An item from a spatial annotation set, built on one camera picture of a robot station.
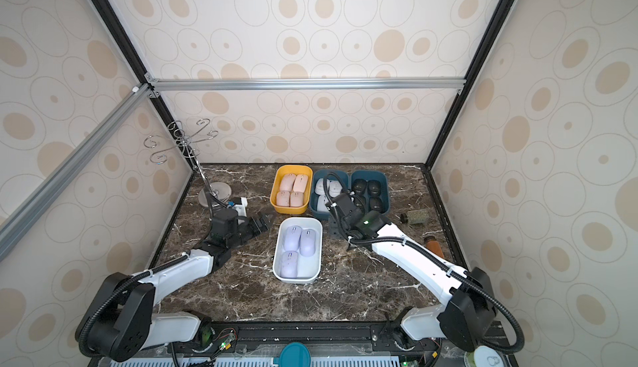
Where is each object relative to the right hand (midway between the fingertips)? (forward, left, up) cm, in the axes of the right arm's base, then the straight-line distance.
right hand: (345, 224), depth 81 cm
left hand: (+3, +23, -1) cm, 24 cm away
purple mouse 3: (-10, +19, -12) cm, 24 cm away
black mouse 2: (+28, -13, -14) cm, 34 cm away
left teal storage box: (+31, +3, -9) cm, 32 cm away
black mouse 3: (+19, -13, -14) cm, 27 cm away
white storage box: (-3, +17, -15) cm, 22 cm away
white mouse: (+27, +11, -13) cm, 32 cm away
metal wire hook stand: (+20, +55, -11) cm, 60 cm away
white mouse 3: (+19, +10, -13) cm, 25 cm away
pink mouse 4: (+20, +20, -13) cm, 31 cm away
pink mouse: (+28, +25, -11) cm, 39 cm away
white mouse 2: (+25, +4, -11) cm, 28 cm away
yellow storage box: (+34, +24, -10) cm, 43 cm away
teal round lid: (-36, +13, -8) cm, 39 cm away
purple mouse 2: (0, +13, -13) cm, 18 cm away
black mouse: (+28, -7, -13) cm, 32 cm away
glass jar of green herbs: (+13, -28, -13) cm, 33 cm away
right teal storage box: (+32, -13, -11) cm, 37 cm away
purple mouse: (+1, +19, -12) cm, 23 cm away
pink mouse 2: (+28, +19, -12) cm, 36 cm away
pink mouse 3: (+20, +26, -13) cm, 35 cm away
